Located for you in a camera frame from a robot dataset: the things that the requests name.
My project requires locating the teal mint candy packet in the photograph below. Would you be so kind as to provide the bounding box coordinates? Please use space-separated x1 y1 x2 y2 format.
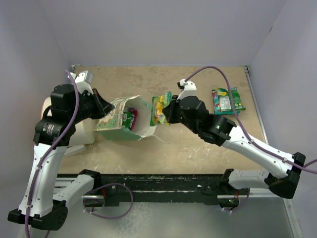
226 87 246 114

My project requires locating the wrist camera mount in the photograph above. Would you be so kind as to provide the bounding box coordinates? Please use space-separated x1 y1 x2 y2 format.
177 79 197 100
70 70 93 94

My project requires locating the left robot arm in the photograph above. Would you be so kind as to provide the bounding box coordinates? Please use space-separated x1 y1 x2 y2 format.
7 84 114 231

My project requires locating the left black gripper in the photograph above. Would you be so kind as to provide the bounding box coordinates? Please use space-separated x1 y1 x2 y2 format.
69 88 114 124

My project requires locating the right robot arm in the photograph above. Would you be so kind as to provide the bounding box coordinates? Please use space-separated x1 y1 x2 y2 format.
162 96 306 199

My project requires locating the yellow green snack packet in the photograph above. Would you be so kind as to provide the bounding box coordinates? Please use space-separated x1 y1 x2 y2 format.
150 91 172 126

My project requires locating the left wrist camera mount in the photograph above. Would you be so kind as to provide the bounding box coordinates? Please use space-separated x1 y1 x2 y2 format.
70 70 93 94

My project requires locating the green pink snack packet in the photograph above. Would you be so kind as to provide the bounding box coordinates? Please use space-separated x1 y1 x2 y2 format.
122 107 138 130

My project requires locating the white paper roll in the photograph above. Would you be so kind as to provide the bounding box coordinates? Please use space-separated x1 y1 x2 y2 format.
40 96 96 157

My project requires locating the green patterned paper bag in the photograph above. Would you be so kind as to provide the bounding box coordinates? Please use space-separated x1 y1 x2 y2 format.
95 95 170 144

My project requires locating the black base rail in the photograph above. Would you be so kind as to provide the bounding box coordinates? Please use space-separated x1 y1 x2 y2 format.
85 174 249 206

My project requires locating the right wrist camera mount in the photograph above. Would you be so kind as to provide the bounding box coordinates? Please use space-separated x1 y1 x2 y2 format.
177 79 197 100

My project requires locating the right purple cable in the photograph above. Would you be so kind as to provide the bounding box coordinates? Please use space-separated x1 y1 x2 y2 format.
184 65 317 172

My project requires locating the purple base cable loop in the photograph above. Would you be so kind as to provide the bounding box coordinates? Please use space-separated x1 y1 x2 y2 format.
83 182 135 220

